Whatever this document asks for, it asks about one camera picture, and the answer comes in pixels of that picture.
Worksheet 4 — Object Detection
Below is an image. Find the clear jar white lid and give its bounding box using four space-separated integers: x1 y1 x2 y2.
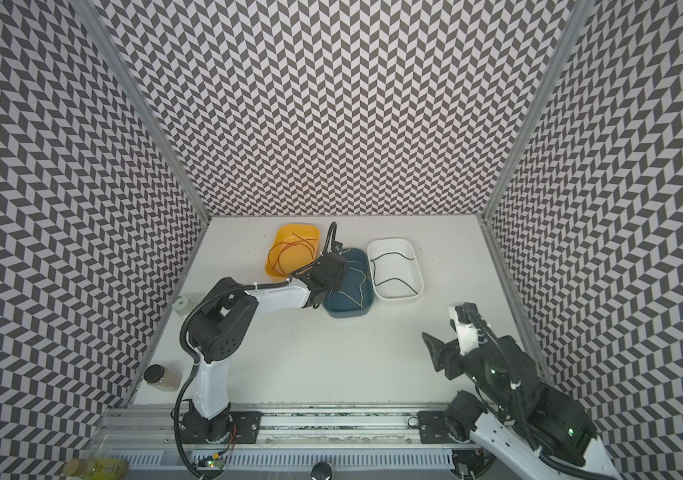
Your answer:
172 295 196 319

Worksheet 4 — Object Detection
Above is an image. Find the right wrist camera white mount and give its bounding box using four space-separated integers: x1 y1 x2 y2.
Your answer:
449 302 485 356

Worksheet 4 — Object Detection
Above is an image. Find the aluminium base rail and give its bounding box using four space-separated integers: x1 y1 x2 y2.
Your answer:
90 404 489 473

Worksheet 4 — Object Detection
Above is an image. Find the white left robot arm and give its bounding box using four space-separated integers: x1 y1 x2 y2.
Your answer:
171 222 349 479

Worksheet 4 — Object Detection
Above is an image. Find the aluminium corner post left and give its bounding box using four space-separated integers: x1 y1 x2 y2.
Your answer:
70 0 211 224

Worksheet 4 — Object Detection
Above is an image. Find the white plastic bin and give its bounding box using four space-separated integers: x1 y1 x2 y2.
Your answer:
367 237 425 302

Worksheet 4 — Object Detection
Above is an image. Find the aluminium corner post right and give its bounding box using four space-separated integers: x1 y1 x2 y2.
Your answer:
481 0 595 224

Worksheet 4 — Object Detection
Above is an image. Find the teal plastic bin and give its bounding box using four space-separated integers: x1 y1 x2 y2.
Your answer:
323 248 375 319

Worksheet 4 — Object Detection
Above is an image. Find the aluminium corner post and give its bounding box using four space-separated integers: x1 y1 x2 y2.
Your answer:
70 0 211 224
481 0 595 224

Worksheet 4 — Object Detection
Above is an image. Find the yellow bottle near rail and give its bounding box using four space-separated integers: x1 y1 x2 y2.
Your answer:
62 458 129 480

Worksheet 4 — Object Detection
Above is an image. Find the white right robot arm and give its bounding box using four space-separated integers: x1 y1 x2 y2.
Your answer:
419 302 620 479

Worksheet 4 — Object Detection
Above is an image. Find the black cable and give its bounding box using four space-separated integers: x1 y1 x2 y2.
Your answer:
369 250 421 296

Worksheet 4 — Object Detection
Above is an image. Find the yellow plastic bin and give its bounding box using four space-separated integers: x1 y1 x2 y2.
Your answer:
265 223 321 282

